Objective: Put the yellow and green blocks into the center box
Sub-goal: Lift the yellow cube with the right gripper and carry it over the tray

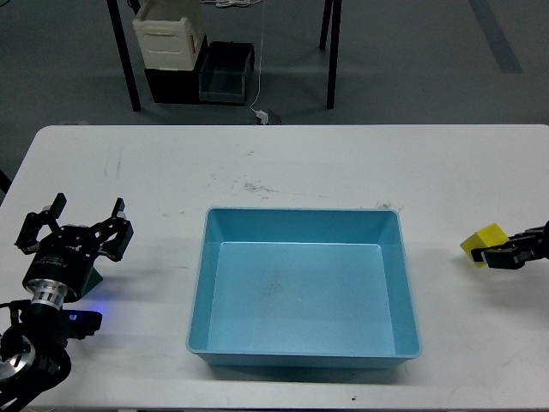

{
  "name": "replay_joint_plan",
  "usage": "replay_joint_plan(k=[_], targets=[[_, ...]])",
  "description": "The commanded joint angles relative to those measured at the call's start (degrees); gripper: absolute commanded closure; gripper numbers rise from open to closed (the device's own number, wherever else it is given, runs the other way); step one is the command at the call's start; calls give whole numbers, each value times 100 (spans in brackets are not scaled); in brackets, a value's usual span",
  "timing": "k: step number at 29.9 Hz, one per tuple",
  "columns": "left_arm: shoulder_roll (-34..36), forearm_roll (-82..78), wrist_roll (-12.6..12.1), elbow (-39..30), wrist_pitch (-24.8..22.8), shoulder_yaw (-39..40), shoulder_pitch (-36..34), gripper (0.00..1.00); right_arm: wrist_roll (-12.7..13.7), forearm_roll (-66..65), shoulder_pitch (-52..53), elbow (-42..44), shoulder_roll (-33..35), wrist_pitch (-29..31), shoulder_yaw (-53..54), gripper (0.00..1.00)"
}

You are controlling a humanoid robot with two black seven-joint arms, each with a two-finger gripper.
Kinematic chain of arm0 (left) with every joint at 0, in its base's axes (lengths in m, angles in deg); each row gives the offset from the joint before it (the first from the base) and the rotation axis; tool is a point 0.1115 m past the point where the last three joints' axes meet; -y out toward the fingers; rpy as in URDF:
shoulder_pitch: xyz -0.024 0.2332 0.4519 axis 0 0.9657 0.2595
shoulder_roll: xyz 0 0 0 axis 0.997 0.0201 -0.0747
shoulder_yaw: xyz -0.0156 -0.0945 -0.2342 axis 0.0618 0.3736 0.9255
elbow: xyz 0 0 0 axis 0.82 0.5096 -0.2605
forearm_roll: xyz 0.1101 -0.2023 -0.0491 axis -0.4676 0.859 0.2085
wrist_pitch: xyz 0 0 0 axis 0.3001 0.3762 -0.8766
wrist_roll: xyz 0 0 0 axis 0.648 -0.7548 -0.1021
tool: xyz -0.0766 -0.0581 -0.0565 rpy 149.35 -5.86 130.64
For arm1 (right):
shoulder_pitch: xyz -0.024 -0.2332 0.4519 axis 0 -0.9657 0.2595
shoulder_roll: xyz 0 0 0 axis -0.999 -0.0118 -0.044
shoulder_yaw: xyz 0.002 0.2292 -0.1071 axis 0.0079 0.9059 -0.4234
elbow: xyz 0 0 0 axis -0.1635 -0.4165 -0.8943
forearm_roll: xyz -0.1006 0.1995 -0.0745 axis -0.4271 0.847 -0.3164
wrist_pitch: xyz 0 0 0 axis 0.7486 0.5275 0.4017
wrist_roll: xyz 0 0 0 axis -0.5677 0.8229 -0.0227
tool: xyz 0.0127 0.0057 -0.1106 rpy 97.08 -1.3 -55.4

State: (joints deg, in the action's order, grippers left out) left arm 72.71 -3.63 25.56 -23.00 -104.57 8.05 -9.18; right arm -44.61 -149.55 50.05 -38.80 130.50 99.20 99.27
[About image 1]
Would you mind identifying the green cube block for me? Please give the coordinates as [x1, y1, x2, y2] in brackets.
[82, 267, 103, 296]

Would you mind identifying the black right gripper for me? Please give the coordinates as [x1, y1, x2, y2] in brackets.
[471, 221, 549, 270]

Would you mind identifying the black table leg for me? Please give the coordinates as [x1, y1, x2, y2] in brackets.
[106, 0, 142, 112]
[318, 0, 342, 110]

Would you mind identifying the white power adapter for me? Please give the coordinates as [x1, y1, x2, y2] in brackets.
[255, 110, 269, 125]

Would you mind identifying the light blue plastic tray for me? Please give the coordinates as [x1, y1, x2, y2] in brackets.
[187, 208, 422, 369]

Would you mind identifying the white hanging cable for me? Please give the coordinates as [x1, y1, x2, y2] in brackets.
[250, 0, 265, 113]

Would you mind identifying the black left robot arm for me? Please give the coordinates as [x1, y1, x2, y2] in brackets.
[1, 193, 133, 411]

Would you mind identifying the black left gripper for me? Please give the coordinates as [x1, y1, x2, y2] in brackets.
[15, 192, 134, 303]

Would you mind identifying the cream plastic container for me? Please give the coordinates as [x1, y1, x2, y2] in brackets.
[132, 0, 205, 71]

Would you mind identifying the yellow cube block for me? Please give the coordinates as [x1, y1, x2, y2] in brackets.
[460, 223, 510, 268]

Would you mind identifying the black table leg left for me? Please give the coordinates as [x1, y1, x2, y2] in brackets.
[106, 0, 142, 112]

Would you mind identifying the black crate under container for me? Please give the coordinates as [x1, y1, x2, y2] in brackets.
[144, 39, 208, 105]

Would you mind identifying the dark grey storage bin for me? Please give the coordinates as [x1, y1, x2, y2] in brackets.
[199, 41, 255, 106]

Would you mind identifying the black table leg right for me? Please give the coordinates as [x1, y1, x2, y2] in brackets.
[318, 0, 342, 110]

